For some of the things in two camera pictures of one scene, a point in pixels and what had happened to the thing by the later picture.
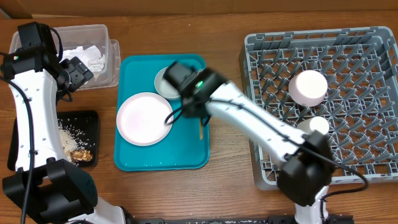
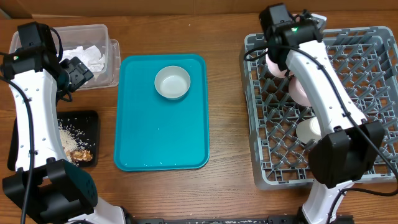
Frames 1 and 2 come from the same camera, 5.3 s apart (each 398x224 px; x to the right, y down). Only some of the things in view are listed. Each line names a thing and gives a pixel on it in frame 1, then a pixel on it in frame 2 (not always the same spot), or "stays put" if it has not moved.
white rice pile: (73, 140) stays put
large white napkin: (91, 56) stays put
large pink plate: (140, 119) -> (275, 68)
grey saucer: (163, 87) stays put
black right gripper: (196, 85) -> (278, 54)
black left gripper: (81, 73) stays put
